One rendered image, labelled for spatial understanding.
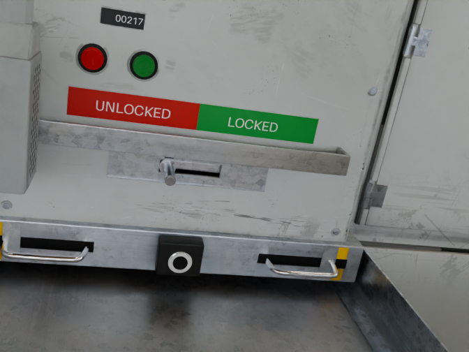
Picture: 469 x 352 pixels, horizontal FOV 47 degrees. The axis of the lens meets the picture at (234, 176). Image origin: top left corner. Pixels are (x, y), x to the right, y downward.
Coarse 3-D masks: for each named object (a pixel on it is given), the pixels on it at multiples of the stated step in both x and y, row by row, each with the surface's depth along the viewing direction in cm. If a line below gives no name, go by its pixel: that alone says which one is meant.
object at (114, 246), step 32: (32, 224) 69; (64, 224) 70; (96, 224) 71; (96, 256) 72; (128, 256) 73; (224, 256) 75; (256, 256) 76; (288, 256) 77; (320, 256) 78; (352, 256) 79
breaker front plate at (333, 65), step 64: (64, 0) 61; (128, 0) 62; (192, 0) 63; (256, 0) 65; (320, 0) 66; (384, 0) 67; (64, 64) 64; (128, 64) 65; (192, 64) 66; (256, 64) 68; (320, 64) 69; (384, 64) 70; (128, 128) 68; (320, 128) 72; (64, 192) 69; (128, 192) 71; (192, 192) 72; (256, 192) 74; (320, 192) 76
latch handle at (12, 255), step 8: (88, 248) 70; (8, 256) 66; (16, 256) 66; (24, 256) 66; (32, 256) 66; (40, 256) 66; (48, 256) 67; (56, 256) 67; (64, 256) 67; (72, 256) 67; (80, 256) 68
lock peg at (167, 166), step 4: (164, 160) 69; (168, 160) 70; (172, 160) 70; (160, 164) 70; (164, 164) 69; (168, 164) 69; (172, 164) 70; (160, 168) 70; (164, 168) 68; (168, 168) 67; (172, 168) 68; (164, 172) 67; (168, 172) 66; (172, 172) 67; (164, 176) 66; (168, 176) 65; (172, 176) 65; (164, 180) 65; (168, 180) 65; (172, 180) 65; (168, 184) 65; (172, 184) 66
